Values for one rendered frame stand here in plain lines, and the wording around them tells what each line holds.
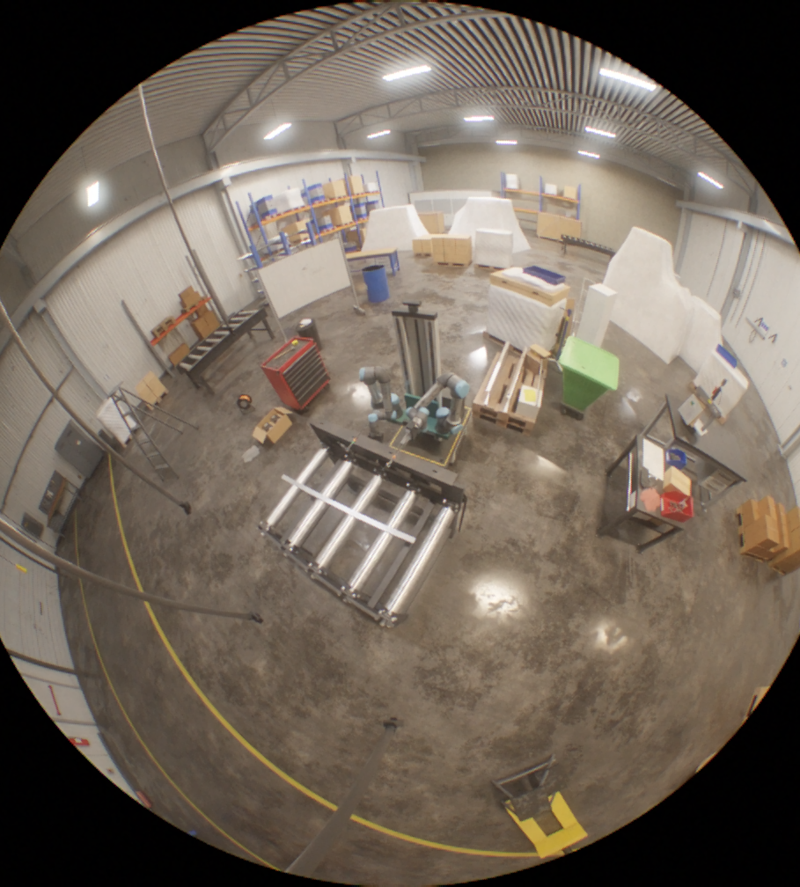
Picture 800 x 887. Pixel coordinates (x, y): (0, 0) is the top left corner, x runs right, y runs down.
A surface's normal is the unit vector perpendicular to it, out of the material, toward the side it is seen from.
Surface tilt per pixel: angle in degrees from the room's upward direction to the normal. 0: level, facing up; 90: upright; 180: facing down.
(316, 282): 90
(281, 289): 90
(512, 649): 0
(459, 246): 90
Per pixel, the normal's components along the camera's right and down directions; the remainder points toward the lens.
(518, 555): -0.15, -0.58
